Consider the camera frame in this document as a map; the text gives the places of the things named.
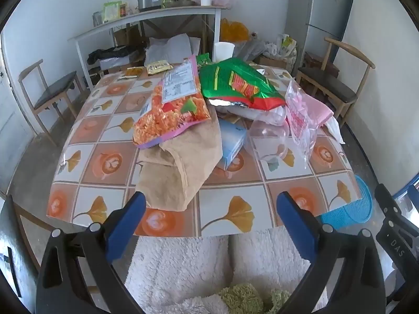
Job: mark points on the black bag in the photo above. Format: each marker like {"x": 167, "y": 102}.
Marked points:
{"x": 111, "y": 52}

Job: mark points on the white paper cup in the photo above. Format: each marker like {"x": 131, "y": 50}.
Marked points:
{"x": 223, "y": 51}

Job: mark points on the grey plastic bag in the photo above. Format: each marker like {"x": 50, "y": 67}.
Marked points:
{"x": 248, "y": 49}

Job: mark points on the blue plastic basket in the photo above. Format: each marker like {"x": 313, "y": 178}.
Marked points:
{"x": 352, "y": 212}

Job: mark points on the grey refrigerator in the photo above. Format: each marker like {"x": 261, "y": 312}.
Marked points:
{"x": 324, "y": 6}

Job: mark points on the white printed plastic bag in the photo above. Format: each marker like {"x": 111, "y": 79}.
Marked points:
{"x": 284, "y": 44}

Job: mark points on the white side table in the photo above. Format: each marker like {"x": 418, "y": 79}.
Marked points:
{"x": 147, "y": 16}

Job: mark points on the person's white fleece clothing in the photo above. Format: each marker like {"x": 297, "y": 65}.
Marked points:
{"x": 183, "y": 268}

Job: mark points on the low cardboard box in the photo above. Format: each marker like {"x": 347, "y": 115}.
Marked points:
{"x": 271, "y": 61}

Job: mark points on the green foil snack bag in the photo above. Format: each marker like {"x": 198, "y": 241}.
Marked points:
{"x": 222, "y": 78}

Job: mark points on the yellow packet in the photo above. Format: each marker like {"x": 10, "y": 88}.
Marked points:
{"x": 158, "y": 67}

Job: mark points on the yellow plastic bag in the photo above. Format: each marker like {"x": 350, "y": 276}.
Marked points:
{"x": 234, "y": 31}

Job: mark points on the green fluffy slipper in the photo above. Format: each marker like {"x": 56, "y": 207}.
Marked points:
{"x": 239, "y": 297}
{"x": 280, "y": 299}

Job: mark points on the clear plastic bag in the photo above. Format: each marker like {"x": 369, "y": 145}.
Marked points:
{"x": 268, "y": 127}

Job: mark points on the beige cloth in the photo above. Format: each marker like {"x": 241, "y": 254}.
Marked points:
{"x": 183, "y": 170}

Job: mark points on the small yellow sachet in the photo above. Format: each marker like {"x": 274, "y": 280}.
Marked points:
{"x": 133, "y": 71}

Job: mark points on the dark wooden stool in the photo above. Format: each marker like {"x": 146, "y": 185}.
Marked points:
{"x": 314, "y": 60}

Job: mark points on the small green packet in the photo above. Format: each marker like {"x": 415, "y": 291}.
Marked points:
{"x": 203, "y": 59}

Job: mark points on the pale blue cardboard box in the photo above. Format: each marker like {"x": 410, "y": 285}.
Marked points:
{"x": 230, "y": 142}

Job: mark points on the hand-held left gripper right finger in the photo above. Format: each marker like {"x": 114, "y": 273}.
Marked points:
{"x": 296, "y": 225}

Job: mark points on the leaf patterned tablecloth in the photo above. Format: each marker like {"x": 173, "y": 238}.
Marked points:
{"x": 108, "y": 166}

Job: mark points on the brown cardboard box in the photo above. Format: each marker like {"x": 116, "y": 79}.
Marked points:
{"x": 127, "y": 36}

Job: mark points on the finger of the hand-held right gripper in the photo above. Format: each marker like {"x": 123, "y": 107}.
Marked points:
{"x": 396, "y": 235}

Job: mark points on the green and white food packet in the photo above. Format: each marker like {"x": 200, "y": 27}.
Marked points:
{"x": 111, "y": 11}

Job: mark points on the orange snack bag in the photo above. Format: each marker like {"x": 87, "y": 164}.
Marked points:
{"x": 170, "y": 114}

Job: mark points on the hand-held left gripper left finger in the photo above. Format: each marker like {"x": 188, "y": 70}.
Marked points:
{"x": 126, "y": 225}

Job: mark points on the large white plastic bag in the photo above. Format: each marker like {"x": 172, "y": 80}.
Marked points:
{"x": 170, "y": 47}

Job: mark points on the white door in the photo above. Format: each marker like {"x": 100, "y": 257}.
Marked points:
{"x": 9, "y": 111}

